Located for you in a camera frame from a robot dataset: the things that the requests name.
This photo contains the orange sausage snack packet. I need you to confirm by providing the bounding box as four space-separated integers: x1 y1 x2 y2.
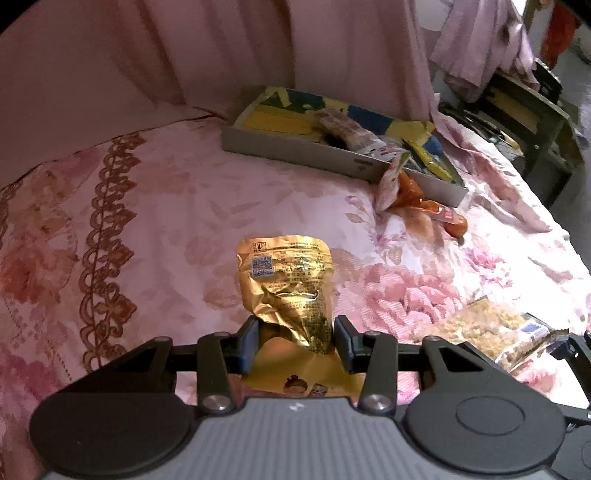
374 149 468 239

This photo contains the black handbag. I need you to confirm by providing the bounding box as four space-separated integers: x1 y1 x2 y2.
438 102 505 144

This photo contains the large pink curtain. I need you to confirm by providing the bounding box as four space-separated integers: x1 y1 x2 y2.
1 1 434 184

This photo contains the tied purple curtain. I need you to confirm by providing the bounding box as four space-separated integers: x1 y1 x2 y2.
430 0 540 103

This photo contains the clear bag of crackers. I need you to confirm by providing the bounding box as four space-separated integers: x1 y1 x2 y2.
413 297 569 373

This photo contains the dark wooden side table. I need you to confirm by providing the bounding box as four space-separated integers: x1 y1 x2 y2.
473 73 584 207

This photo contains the grey snack tray box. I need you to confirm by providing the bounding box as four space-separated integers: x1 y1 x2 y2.
221 86 468 207

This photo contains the pink floral bed sheet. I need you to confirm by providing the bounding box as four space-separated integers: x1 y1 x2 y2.
1 112 590 479

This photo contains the gold foil snack packet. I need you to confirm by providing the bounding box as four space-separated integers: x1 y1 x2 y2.
236 235 334 355

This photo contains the orange hanging wall decoration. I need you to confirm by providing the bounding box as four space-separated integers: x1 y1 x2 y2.
540 1 580 70

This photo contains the pink patterned snack packet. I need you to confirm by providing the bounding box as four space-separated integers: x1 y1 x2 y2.
315 107 386 152

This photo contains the yellow snack packet in tray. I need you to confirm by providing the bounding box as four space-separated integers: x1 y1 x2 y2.
403 136 456 183

